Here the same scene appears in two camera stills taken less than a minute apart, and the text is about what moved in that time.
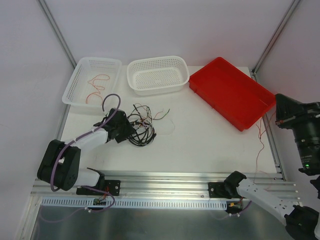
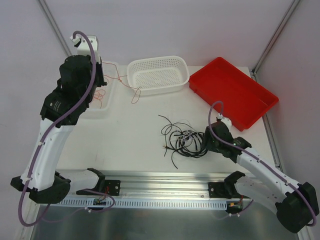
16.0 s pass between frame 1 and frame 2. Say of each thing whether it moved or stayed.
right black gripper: moved
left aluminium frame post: stayed
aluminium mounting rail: stayed
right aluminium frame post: stayed
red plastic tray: stayed
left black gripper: moved
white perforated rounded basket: stayed
